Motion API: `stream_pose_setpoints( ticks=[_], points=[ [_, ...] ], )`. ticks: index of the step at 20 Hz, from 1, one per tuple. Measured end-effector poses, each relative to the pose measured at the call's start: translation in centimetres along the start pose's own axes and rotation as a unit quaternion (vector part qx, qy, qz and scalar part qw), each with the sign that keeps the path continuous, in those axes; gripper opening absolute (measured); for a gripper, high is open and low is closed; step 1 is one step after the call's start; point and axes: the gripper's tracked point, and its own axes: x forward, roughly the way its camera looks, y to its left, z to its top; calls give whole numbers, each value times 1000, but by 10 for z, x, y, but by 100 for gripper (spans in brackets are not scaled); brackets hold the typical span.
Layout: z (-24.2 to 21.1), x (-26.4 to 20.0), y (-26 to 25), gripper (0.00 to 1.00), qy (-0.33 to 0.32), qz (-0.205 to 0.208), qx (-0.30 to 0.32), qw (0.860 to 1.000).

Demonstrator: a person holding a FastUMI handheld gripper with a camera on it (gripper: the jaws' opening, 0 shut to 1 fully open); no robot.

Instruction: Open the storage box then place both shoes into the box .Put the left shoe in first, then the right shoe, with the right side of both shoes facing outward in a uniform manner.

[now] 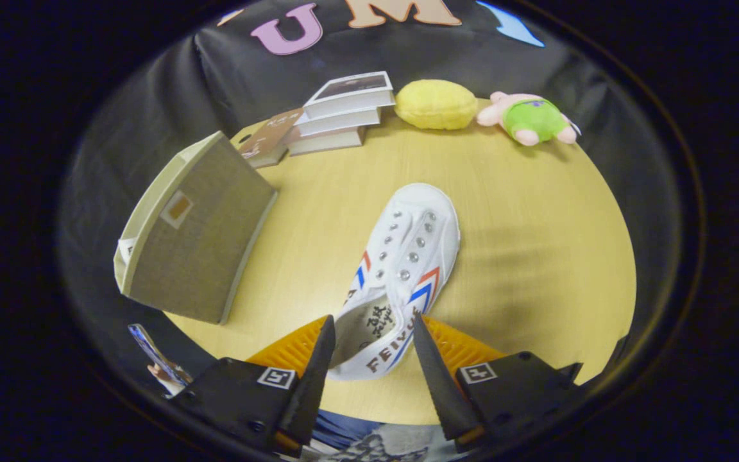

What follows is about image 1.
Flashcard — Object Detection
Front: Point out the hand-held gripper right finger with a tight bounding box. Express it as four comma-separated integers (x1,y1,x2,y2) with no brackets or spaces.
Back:
413,313,583,453

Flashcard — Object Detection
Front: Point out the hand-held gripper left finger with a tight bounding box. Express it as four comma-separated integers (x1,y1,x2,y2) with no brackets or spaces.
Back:
171,314,337,458

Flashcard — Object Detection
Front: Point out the grey fabric storage box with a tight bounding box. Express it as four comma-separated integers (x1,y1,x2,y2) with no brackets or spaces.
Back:
113,131,278,325

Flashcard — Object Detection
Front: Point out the person's clothing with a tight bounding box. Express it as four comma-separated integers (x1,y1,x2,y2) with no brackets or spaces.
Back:
302,409,466,462

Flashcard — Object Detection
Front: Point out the small blue screen device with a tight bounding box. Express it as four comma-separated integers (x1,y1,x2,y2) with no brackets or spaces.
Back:
128,323,194,395

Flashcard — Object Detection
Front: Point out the thick white book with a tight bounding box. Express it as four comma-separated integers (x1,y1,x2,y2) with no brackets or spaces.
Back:
288,125,367,157

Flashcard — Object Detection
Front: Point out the brown book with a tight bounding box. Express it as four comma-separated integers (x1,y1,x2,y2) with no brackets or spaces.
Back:
238,108,304,169

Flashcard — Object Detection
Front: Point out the yellow plush toy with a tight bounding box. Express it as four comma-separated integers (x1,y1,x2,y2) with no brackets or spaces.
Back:
395,79,478,130

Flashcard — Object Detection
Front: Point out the pink and green plush toy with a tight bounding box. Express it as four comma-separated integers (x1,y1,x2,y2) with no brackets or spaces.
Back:
476,91,581,147

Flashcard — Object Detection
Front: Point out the black backdrop cloth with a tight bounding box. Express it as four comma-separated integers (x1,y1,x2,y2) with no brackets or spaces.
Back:
58,0,684,386

